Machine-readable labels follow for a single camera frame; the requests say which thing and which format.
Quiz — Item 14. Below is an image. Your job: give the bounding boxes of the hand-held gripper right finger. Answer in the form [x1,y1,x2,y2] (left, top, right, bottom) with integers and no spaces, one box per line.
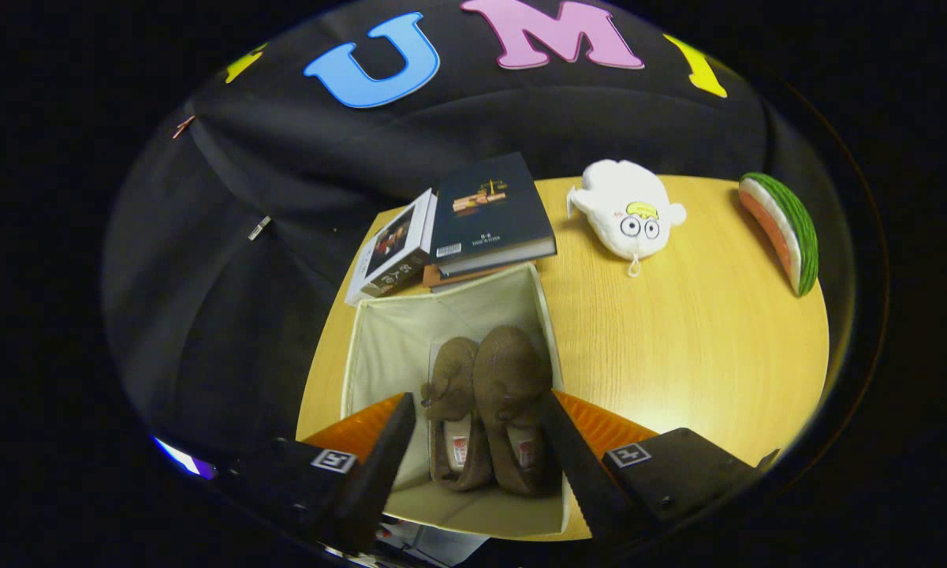
[542,388,764,545]

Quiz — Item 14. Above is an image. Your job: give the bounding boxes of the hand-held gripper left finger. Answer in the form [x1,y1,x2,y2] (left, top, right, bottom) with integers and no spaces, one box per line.
[221,392,417,557]

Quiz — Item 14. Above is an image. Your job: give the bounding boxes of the brown fuzzy moccasin shoe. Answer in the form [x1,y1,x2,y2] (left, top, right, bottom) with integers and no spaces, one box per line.
[420,337,494,491]
[473,326,562,496]

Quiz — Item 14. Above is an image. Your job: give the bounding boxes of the grey fabric storage box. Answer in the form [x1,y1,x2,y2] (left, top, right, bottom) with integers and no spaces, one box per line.
[341,262,572,541]

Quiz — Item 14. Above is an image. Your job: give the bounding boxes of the lit monitor screen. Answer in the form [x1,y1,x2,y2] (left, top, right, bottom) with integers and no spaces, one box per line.
[154,436,218,480]

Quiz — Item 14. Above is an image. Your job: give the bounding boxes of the brown book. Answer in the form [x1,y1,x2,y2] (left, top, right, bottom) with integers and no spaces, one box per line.
[423,260,521,291]

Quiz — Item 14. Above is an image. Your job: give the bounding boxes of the white photo cover book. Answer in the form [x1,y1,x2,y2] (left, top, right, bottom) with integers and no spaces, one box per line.
[345,188,438,307]

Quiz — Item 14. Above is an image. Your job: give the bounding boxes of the dark blue hardcover book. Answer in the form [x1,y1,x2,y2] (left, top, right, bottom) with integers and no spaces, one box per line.
[430,151,558,278]

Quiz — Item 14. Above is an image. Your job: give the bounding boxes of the white plush toy with eyes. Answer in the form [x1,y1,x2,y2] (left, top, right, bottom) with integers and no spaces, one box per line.
[566,159,688,277]

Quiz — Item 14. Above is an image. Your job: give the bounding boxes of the watermelon slice plush toy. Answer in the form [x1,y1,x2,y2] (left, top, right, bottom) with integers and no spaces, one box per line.
[739,172,819,298]

